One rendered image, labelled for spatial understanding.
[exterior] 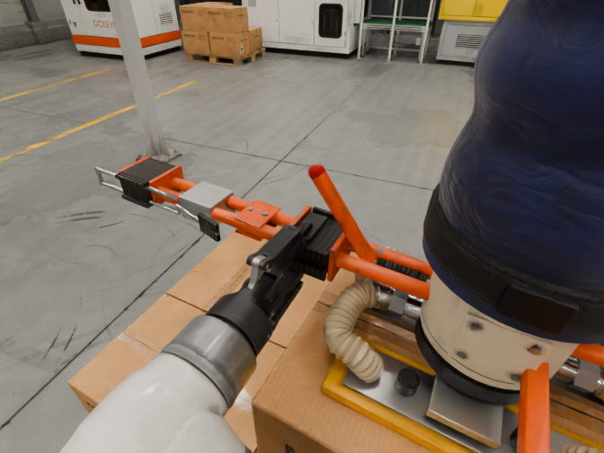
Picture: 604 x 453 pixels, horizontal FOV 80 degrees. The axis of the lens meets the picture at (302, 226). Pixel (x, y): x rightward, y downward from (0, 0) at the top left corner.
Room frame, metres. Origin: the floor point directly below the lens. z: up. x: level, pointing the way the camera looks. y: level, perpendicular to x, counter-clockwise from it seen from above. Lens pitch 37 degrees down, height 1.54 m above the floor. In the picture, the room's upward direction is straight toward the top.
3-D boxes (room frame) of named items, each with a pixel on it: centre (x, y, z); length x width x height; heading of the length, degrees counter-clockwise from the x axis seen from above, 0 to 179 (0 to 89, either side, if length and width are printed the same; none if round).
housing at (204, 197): (0.52, 0.16, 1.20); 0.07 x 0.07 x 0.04; 62
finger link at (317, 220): (0.42, -0.01, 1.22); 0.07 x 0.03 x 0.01; 152
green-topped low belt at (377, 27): (7.73, -1.79, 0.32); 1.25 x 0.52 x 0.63; 67
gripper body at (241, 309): (0.29, 0.06, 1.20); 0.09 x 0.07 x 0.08; 152
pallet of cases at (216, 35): (7.69, 1.49, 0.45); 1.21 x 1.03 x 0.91; 67
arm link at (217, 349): (0.22, 0.10, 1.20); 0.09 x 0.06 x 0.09; 62
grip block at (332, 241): (0.42, -0.03, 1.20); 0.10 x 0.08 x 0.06; 152
